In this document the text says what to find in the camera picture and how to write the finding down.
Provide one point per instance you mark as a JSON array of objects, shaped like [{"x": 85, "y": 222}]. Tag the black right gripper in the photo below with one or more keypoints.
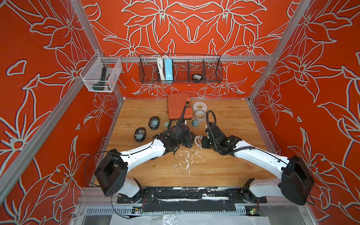
[{"x": 203, "y": 142}]

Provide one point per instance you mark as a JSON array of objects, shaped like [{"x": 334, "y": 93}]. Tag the black round zip pouch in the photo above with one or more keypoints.
[{"x": 140, "y": 134}]

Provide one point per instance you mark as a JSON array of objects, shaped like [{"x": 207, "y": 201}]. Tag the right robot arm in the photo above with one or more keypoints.
[{"x": 293, "y": 179}]

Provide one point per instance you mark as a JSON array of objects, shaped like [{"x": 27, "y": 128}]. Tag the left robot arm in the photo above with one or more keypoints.
[{"x": 111, "y": 172}]

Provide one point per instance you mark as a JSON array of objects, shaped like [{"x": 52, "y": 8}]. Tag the clear packing tape roll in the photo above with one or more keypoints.
[{"x": 200, "y": 116}]

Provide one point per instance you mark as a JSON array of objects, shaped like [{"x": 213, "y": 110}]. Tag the orange plastic tool case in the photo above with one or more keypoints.
[{"x": 176, "y": 104}]

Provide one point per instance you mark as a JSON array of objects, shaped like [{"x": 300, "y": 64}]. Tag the white tape roll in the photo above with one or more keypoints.
[{"x": 199, "y": 106}]

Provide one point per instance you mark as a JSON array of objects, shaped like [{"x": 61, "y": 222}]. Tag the green screwdriver in box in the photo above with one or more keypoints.
[{"x": 100, "y": 85}]

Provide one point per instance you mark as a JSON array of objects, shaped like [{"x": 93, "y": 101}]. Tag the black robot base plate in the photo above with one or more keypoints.
[{"x": 195, "y": 199}]

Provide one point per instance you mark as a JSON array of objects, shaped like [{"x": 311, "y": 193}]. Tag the black wire wall basket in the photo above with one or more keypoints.
[{"x": 153, "y": 71}]

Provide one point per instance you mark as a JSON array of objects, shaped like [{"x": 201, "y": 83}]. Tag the aluminium horizontal back rail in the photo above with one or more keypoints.
[{"x": 225, "y": 58}]

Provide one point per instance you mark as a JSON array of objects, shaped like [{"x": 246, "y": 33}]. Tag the clear acrylic wall box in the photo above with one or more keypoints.
[{"x": 91, "y": 73}]

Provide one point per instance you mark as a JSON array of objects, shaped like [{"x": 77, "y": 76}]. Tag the aluminium frame post right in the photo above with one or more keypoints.
[{"x": 294, "y": 21}]

